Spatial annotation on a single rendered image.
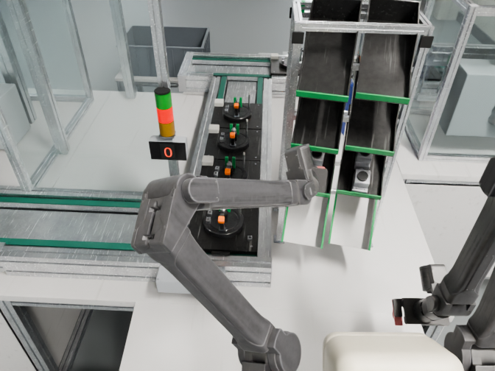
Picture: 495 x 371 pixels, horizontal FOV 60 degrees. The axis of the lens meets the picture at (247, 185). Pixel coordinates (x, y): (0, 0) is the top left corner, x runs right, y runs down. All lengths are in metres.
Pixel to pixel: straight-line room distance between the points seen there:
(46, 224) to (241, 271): 0.74
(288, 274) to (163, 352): 0.48
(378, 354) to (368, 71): 0.72
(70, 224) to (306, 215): 0.86
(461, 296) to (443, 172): 1.14
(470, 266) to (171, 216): 0.61
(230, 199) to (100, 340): 1.78
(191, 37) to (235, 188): 2.86
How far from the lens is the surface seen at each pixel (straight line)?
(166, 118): 1.37
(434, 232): 2.34
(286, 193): 0.92
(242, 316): 0.78
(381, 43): 1.27
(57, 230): 1.68
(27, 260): 1.58
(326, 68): 1.18
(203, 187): 0.67
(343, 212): 1.44
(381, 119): 1.29
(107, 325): 2.49
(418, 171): 2.06
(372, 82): 1.18
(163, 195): 0.67
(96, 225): 1.65
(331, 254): 1.58
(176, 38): 3.60
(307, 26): 1.15
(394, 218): 1.78
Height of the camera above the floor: 2.03
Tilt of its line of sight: 40 degrees down
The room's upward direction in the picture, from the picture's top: 1 degrees clockwise
